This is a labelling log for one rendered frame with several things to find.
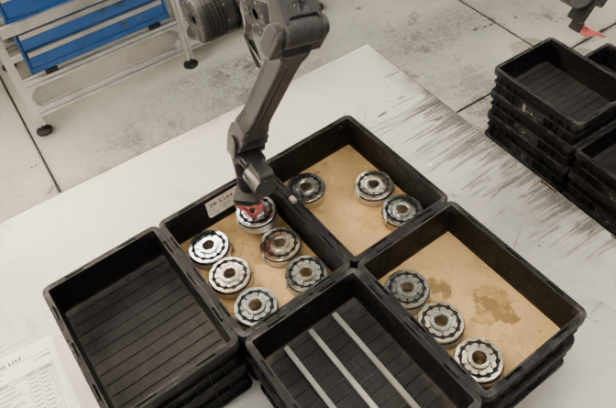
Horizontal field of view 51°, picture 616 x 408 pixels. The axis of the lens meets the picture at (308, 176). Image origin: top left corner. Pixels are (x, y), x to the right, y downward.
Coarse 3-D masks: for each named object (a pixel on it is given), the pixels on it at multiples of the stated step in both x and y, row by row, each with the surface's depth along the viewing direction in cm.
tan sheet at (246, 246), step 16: (224, 224) 168; (240, 240) 164; (256, 240) 163; (240, 256) 160; (256, 256) 160; (208, 272) 158; (256, 272) 157; (272, 272) 156; (272, 288) 153; (224, 304) 151
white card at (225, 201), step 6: (228, 192) 164; (234, 192) 165; (216, 198) 162; (222, 198) 164; (228, 198) 165; (210, 204) 162; (216, 204) 164; (222, 204) 165; (228, 204) 167; (210, 210) 164; (216, 210) 165; (222, 210) 167; (210, 216) 165
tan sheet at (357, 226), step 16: (336, 160) 179; (352, 160) 179; (320, 176) 176; (336, 176) 175; (352, 176) 175; (336, 192) 172; (352, 192) 171; (400, 192) 170; (320, 208) 168; (336, 208) 168; (352, 208) 167; (368, 208) 167; (336, 224) 164; (352, 224) 164; (368, 224) 164; (352, 240) 161; (368, 240) 160
